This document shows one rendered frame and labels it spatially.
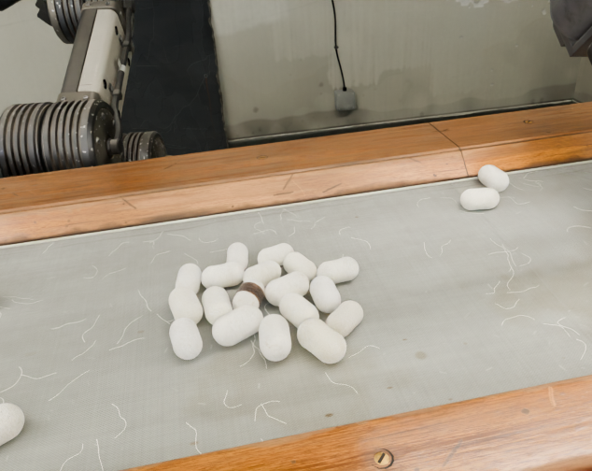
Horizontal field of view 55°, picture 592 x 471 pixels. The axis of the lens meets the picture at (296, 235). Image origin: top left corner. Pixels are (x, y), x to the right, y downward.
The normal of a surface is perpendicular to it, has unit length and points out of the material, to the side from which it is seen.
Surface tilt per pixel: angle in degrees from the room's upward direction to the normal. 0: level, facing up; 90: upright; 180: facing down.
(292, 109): 88
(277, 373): 0
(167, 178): 0
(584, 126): 0
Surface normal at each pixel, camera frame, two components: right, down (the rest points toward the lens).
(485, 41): 0.18, 0.49
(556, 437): -0.06, -0.86
